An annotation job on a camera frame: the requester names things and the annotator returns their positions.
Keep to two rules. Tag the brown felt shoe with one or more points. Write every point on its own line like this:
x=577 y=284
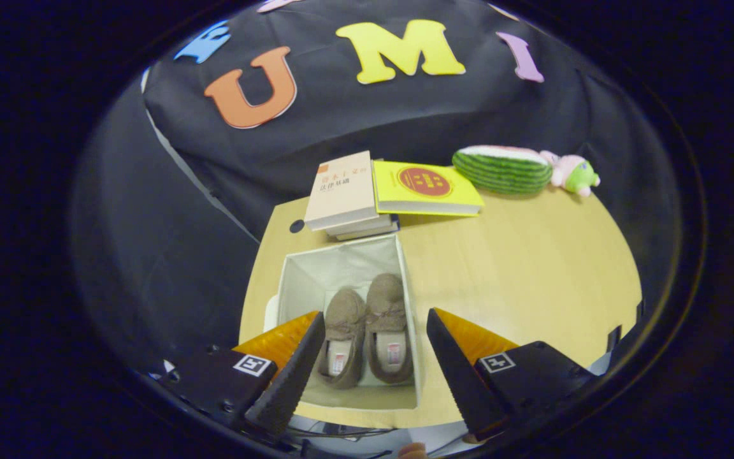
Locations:
x=341 y=344
x=389 y=328

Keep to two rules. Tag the beige fabric storage box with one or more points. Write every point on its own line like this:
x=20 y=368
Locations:
x=341 y=268

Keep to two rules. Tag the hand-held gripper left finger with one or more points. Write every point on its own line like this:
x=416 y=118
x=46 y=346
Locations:
x=290 y=376

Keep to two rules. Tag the grey book stack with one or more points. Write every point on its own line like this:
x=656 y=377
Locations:
x=364 y=228

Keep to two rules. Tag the yellow book with red circle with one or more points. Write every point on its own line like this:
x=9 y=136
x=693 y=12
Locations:
x=424 y=186

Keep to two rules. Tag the beige book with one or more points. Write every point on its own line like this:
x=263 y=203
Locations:
x=345 y=188

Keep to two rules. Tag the watermelon slice plush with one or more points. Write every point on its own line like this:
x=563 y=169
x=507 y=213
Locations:
x=504 y=169

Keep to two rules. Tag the pink and green plush toy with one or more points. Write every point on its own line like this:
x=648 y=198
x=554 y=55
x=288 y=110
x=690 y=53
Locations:
x=574 y=172

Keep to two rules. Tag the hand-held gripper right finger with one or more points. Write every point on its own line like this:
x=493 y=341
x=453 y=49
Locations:
x=459 y=376

